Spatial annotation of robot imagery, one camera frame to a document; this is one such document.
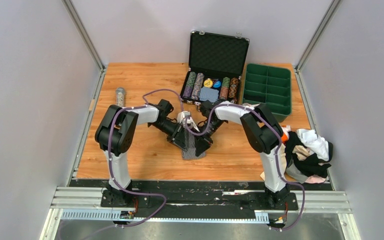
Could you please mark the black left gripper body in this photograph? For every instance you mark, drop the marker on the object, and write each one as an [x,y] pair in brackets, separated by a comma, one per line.
[170,128]

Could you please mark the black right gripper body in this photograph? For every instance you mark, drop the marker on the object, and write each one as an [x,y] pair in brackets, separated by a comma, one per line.
[212,127]

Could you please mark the grey striped underwear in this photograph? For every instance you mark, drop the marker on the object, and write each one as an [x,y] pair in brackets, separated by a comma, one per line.
[189,153]

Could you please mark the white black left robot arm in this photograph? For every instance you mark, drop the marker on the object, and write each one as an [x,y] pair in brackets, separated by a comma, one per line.
[115,135]

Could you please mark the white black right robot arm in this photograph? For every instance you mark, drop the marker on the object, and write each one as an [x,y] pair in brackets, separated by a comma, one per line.
[262,131]

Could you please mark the white rolled cloth in tray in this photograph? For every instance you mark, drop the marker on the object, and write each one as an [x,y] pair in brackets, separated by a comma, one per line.
[253,105]

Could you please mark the black poker chip case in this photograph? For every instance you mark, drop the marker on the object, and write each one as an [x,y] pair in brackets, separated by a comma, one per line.
[216,56]

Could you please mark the green divided tray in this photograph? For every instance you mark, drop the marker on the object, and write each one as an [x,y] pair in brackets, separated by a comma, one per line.
[269,85]

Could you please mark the cream white garment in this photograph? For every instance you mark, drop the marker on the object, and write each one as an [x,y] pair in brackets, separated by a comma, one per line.
[263,176]

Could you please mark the clear tube of chips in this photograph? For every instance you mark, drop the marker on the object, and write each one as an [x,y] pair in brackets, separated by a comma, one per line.
[120,94]

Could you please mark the orange garment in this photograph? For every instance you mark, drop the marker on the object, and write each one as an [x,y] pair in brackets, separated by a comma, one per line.
[285,136]

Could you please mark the grey garment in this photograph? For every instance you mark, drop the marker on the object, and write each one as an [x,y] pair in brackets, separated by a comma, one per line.
[296,174]

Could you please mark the black garment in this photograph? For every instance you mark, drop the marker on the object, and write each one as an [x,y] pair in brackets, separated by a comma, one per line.
[300,156]

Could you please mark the pink garment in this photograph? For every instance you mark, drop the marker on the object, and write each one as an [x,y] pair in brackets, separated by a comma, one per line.
[315,179]

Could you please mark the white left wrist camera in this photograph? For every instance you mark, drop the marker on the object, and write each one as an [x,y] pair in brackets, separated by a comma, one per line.
[184,117]

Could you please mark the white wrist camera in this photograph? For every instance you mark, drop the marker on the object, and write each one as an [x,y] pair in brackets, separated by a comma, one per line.
[193,126]
[184,117]

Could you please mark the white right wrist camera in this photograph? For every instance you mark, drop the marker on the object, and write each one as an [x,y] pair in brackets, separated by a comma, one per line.
[193,126]

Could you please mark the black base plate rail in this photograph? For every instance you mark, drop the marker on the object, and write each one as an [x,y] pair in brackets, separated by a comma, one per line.
[199,199]

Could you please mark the aluminium frame rail front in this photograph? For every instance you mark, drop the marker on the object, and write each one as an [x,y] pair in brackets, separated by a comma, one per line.
[83,203]

